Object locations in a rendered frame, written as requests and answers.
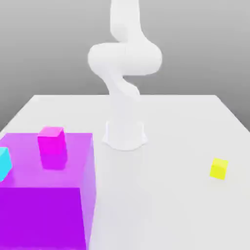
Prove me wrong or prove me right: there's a small cyan cube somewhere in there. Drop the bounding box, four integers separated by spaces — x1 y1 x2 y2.
0 146 13 183

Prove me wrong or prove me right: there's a small yellow cube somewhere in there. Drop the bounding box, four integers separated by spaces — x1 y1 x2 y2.
209 157 229 181

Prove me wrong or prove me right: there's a small magenta cube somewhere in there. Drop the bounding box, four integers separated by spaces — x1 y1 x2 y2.
37 126 67 170

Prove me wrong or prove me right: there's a large purple box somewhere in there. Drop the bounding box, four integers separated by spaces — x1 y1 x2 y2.
0 132 97 250

